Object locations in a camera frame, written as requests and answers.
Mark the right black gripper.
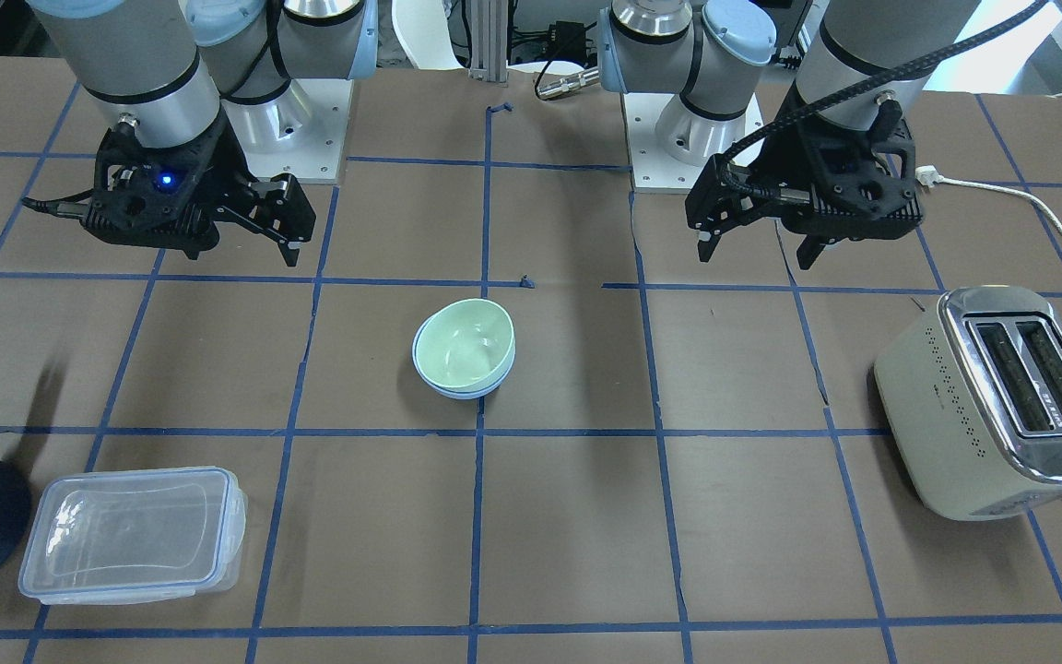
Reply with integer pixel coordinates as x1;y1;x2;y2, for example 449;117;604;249
84;119;316;267

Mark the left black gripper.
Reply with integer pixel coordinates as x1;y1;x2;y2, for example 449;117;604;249
686;100;926;270

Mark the green bowl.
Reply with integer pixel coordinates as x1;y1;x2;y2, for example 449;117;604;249
410;297;517;394

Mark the blue bowl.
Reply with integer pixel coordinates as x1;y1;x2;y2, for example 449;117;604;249
410;341;517;399

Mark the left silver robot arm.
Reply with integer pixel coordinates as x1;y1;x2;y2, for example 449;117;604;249
597;1;1044;269

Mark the white plastic chair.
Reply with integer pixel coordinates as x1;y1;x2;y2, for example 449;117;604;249
391;1;463;71

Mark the cream steel toaster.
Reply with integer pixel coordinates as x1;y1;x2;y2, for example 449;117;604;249
873;285;1062;521

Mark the clear plastic food container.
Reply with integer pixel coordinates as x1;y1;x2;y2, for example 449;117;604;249
18;467;247;606

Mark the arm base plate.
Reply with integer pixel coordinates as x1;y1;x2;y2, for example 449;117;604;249
622;93;763;195
225;79;357;185

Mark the white toaster power cord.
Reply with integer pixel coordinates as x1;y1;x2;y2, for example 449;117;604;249
915;92;1062;373

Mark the aluminium frame post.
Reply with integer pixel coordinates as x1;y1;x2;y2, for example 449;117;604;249
466;0;513;87

